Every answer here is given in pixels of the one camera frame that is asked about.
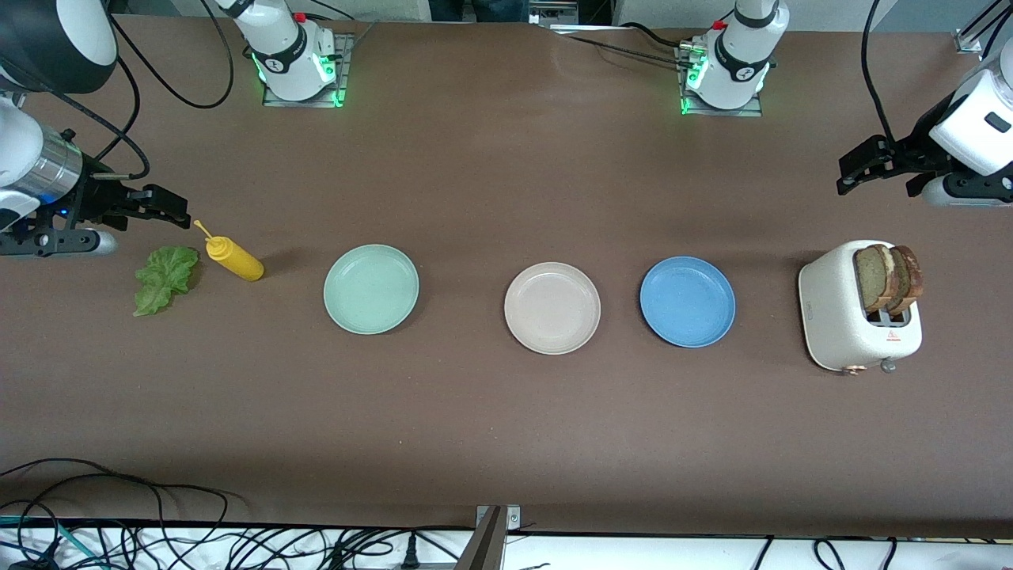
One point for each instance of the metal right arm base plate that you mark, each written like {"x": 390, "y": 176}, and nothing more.
{"x": 346, "y": 63}

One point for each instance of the grey metal equipment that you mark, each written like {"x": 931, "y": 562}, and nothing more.
{"x": 570, "y": 12}

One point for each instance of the person in dark trousers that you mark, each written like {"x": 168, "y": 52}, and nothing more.
{"x": 475, "y": 9}

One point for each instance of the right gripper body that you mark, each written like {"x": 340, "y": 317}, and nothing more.
{"x": 96, "y": 198}

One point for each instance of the green lettuce leaf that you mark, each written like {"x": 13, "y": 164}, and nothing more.
{"x": 166, "y": 277}

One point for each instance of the aluminium frame profile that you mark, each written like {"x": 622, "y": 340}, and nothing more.
{"x": 969, "y": 39}

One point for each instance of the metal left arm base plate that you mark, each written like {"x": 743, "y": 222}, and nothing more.
{"x": 716, "y": 113}

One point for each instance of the black power plug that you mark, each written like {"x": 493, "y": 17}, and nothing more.
{"x": 409, "y": 552}

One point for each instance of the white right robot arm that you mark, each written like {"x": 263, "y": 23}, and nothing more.
{"x": 289, "y": 55}

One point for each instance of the white two-slot toaster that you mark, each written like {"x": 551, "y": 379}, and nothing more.
{"x": 831, "y": 317}

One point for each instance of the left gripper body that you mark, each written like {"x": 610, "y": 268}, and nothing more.
{"x": 910, "y": 154}

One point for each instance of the mint green plate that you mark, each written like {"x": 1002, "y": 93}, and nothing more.
{"x": 370, "y": 289}

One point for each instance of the beige plate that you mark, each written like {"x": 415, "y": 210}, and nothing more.
{"x": 552, "y": 309}

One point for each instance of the yellow mustard squeeze bottle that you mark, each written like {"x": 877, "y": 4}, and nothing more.
{"x": 237, "y": 261}

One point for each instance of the brown toast slice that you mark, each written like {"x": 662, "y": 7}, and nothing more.
{"x": 910, "y": 277}
{"x": 870, "y": 277}

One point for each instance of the metal table edge bracket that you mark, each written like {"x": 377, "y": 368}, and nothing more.
{"x": 495, "y": 538}

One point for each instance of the blue plate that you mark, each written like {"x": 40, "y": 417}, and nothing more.
{"x": 687, "y": 302}

